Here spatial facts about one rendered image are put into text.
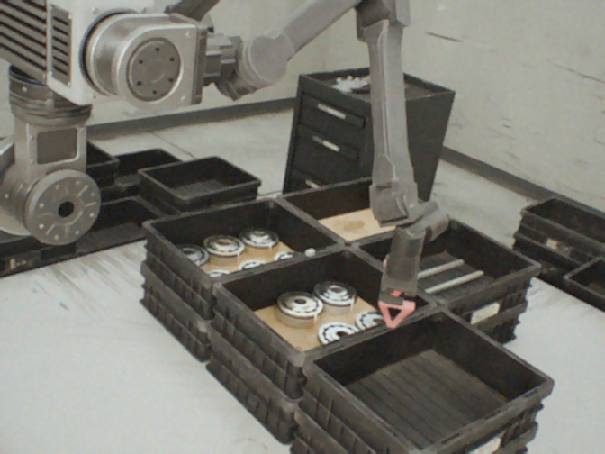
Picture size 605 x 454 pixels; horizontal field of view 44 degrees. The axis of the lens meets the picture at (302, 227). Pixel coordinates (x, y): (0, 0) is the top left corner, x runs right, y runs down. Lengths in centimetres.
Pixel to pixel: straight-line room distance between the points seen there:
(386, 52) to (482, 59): 378
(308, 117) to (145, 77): 237
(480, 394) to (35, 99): 101
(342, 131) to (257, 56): 211
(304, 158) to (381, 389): 206
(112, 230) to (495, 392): 177
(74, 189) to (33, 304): 60
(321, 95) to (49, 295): 175
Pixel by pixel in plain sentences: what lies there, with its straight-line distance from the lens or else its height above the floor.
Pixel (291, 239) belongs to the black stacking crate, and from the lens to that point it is 195.
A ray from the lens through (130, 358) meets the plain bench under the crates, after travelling 173.
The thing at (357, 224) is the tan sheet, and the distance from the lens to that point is 216.
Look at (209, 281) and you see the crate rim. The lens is 159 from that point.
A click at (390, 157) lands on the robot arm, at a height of 128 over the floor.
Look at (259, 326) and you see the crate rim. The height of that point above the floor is 93.
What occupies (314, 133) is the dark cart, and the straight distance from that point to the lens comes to 336.
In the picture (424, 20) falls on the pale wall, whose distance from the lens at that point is 547.
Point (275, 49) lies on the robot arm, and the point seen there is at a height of 147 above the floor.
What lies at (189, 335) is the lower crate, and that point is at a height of 75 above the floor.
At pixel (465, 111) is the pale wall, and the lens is 531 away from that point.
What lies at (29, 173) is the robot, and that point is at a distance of 135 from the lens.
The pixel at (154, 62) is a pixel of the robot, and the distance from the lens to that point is 108.
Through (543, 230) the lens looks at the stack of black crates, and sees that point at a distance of 320.
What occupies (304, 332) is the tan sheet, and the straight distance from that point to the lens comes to 164.
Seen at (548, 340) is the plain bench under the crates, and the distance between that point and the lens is 211.
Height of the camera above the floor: 174
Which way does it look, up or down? 26 degrees down
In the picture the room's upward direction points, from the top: 9 degrees clockwise
